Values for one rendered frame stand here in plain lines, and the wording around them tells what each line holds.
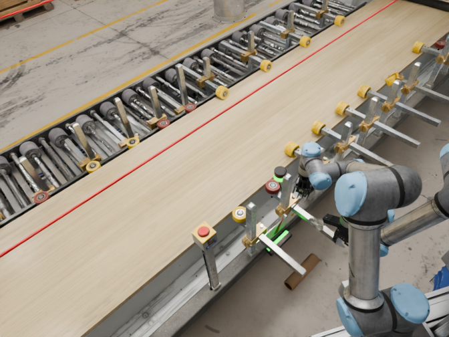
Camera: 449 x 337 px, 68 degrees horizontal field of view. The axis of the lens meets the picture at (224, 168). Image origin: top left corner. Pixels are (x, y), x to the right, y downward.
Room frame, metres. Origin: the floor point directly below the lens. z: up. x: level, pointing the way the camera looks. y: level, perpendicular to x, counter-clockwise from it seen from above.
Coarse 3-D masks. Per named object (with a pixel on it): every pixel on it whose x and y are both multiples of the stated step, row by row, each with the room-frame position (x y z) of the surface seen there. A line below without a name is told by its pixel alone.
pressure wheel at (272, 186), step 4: (272, 180) 1.12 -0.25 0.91; (268, 184) 1.10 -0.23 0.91; (272, 184) 1.09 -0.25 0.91; (276, 184) 1.10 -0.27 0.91; (268, 188) 1.07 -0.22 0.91; (272, 188) 1.07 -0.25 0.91; (276, 188) 1.07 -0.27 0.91; (268, 192) 1.06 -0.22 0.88; (272, 192) 1.05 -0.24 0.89; (276, 192) 1.05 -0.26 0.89
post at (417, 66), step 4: (416, 64) 1.76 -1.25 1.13; (420, 64) 1.75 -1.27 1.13; (412, 68) 1.77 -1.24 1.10; (416, 68) 1.75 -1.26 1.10; (412, 72) 1.76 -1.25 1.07; (416, 72) 1.74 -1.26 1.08; (412, 76) 1.75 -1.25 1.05; (416, 76) 1.76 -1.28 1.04; (408, 80) 1.76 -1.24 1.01; (412, 80) 1.74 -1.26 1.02; (408, 84) 1.75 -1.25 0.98; (412, 84) 1.75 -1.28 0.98; (404, 96) 1.75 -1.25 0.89; (400, 100) 1.76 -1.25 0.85; (404, 100) 1.74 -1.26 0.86; (404, 104) 1.76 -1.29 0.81; (396, 112) 1.76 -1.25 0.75; (400, 112) 1.75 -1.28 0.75
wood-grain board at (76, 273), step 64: (384, 0) 3.21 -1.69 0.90; (320, 64) 2.21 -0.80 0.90; (384, 64) 2.13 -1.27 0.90; (192, 128) 1.61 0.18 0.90; (256, 128) 1.56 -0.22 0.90; (64, 192) 1.18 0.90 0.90; (128, 192) 1.14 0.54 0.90; (192, 192) 1.10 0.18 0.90; (256, 192) 1.07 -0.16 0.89; (64, 256) 0.78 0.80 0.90; (128, 256) 0.75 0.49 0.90; (0, 320) 0.51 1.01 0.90; (64, 320) 0.48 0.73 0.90
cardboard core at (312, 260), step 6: (306, 258) 1.05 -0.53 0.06; (312, 258) 1.04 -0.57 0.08; (318, 258) 1.04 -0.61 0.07; (306, 264) 1.00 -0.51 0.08; (312, 264) 1.00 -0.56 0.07; (294, 276) 0.92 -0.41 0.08; (300, 276) 0.92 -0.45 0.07; (288, 282) 0.88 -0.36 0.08; (294, 282) 0.88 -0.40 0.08; (288, 288) 0.87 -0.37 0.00; (294, 288) 0.85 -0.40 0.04
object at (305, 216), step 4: (272, 196) 1.07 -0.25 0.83; (276, 196) 1.05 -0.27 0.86; (280, 196) 1.05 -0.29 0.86; (296, 208) 0.96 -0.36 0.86; (300, 208) 0.96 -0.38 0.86; (296, 212) 0.94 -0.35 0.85; (300, 212) 0.93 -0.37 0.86; (304, 212) 0.93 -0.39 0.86; (300, 216) 0.92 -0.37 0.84; (304, 216) 0.91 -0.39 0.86; (308, 216) 0.90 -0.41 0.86; (308, 220) 0.88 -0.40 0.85; (324, 228) 0.83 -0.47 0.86; (328, 228) 0.82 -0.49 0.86; (324, 232) 0.81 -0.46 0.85; (328, 232) 0.80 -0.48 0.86; (332, 232) 0.80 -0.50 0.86; (328, 236) 0.79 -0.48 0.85; (332, 236) 0.78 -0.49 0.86; (332, 240) 0.77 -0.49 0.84
